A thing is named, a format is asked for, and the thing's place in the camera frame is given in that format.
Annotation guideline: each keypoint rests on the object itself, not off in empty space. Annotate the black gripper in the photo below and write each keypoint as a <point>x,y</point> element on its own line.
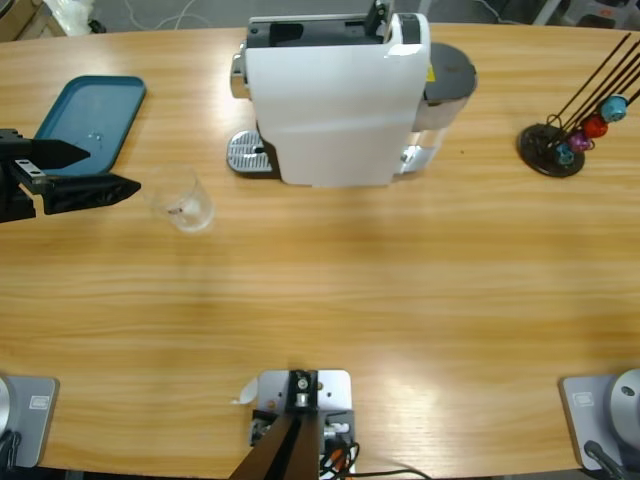
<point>15,195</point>

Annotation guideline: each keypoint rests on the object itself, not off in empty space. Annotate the clear glass cup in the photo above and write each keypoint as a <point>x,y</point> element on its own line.
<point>190,215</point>

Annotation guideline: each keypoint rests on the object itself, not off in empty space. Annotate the white capsule coffee machine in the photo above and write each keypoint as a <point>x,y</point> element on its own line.
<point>330,110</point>

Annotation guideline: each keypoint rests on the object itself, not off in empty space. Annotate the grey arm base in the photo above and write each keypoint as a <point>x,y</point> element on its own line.
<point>27,415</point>
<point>607,410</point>

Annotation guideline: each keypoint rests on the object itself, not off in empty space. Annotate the blue coffee capsule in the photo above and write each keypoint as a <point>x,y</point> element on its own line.
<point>565,155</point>

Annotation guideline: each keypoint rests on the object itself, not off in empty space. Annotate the purple coffee capsule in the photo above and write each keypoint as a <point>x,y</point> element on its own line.
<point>580,142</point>

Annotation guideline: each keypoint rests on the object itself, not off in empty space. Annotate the red coffee capsule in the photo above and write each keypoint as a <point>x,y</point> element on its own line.
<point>595,126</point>

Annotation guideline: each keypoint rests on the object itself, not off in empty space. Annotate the teal coffee capsule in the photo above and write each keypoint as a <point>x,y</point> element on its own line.
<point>613,108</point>

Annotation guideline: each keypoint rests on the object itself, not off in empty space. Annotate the teal plastic tray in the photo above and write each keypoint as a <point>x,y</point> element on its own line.
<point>95,110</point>

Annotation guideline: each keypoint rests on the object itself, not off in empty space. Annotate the white plastic bag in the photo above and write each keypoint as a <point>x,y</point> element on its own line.
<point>67,12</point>

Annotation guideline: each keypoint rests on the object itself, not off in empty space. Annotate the brown cardboard box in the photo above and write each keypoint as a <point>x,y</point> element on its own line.
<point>17,20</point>

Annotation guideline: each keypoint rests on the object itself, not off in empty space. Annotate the white paper tag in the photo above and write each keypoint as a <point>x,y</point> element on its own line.
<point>246,392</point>

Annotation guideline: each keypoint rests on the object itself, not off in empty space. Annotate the black capsule stand with rods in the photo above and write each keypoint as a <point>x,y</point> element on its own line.
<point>537,145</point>

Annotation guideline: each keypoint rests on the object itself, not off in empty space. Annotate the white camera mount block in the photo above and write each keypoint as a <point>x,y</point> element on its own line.
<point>332,395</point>

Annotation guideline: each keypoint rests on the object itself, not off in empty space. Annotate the dark camera post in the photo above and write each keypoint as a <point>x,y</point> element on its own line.
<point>285,445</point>

